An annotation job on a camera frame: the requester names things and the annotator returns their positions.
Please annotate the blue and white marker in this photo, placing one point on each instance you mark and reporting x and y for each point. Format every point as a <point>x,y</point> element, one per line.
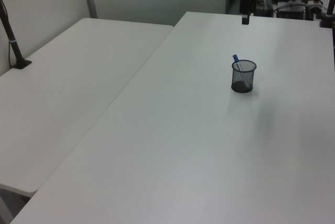
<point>235,58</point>

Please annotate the black mesh pen cup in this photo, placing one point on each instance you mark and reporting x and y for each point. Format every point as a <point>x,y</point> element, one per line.
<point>243,78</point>

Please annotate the white folding side table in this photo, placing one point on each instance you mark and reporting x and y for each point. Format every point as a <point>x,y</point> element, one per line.
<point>65,90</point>

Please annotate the black clamp camera mount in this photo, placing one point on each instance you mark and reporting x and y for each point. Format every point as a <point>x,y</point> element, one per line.
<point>327,17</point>

